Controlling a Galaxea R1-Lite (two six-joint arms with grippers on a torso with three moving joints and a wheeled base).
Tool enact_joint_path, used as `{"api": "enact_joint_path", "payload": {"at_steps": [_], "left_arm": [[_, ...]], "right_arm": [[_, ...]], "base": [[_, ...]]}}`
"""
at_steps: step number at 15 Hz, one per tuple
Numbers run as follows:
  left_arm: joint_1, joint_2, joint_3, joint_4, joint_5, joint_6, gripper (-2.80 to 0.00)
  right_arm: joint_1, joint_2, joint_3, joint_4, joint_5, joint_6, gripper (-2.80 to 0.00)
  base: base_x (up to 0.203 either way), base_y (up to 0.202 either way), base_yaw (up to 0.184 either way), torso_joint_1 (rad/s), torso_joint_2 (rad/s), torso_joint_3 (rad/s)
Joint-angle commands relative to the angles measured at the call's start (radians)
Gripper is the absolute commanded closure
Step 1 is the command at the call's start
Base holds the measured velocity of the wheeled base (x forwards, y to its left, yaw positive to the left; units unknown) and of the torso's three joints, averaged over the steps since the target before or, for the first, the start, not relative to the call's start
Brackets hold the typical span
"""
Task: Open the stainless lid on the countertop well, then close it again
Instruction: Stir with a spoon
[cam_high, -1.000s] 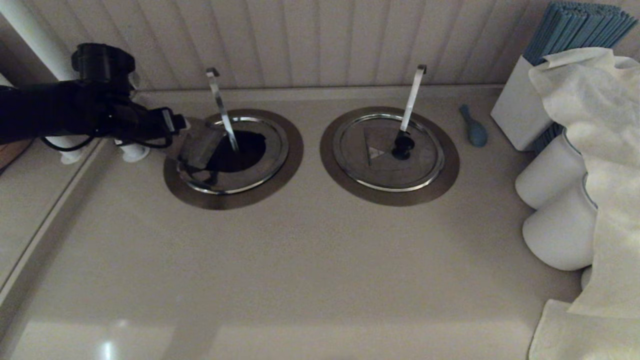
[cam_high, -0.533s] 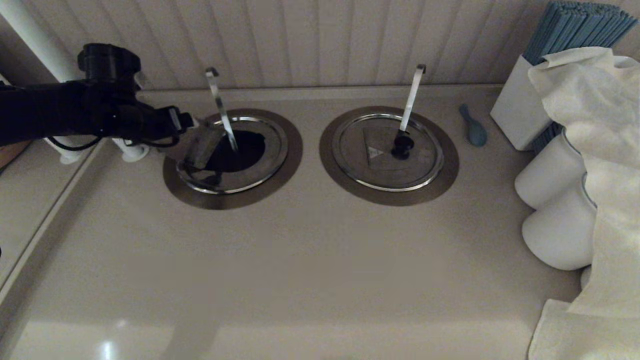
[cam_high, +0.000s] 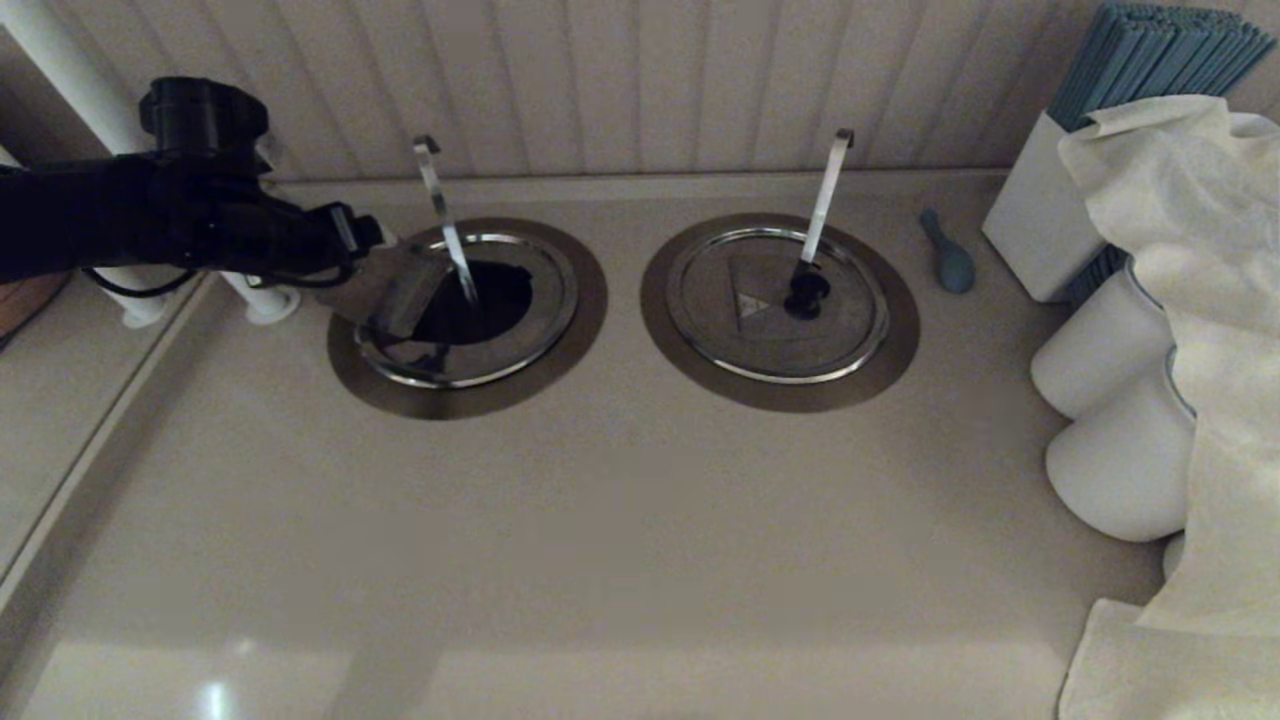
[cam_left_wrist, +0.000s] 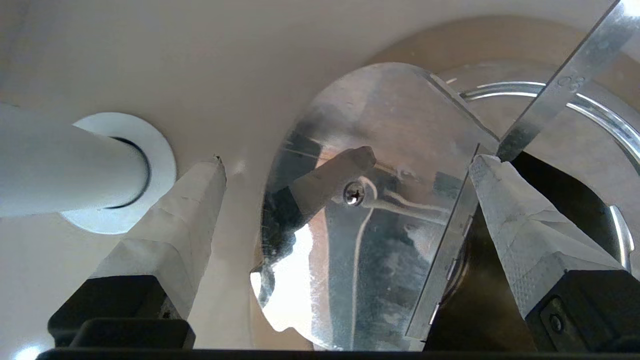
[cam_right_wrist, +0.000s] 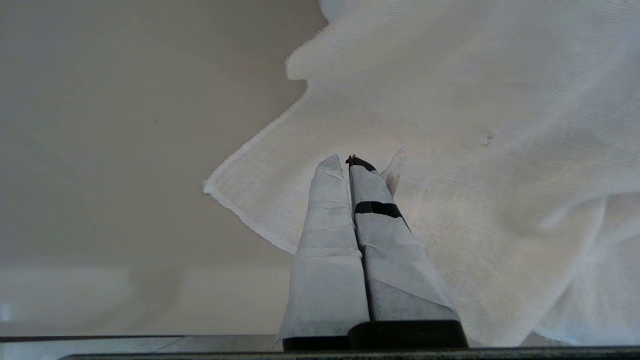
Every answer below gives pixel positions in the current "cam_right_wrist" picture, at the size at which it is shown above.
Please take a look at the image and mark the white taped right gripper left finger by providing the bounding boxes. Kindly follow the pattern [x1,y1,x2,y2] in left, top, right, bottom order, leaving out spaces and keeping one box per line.
[279,154,371,352]

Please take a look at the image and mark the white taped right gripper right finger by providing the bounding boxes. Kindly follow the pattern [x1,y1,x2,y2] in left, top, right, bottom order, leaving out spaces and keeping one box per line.
[345,147,469,350]

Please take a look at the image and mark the white woven cloth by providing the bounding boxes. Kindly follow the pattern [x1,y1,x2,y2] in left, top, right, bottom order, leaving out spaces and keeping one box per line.
[201,0,640,347]

